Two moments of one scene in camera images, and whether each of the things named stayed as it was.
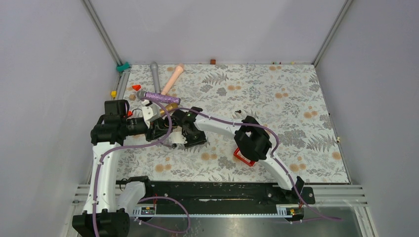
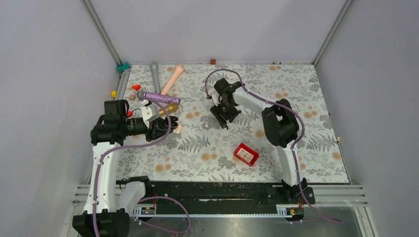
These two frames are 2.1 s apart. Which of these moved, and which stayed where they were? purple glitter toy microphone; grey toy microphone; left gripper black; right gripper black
Moved: right gripper black
Stayed: left gripper black; purple glitter toy microphone; grey toy microphone
